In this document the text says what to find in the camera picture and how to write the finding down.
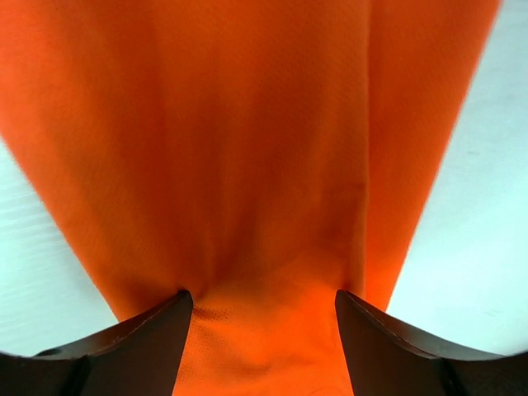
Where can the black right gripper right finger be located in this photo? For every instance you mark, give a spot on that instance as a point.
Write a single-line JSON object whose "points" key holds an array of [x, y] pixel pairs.
{"points": [[386, 356]]}

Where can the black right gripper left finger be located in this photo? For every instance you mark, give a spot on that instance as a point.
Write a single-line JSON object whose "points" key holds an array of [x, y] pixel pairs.
{"points": [[139, 356]]}

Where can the orange t shirt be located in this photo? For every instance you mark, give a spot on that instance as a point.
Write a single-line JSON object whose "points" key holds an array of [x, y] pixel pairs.
{"points": [[261, 154]]}

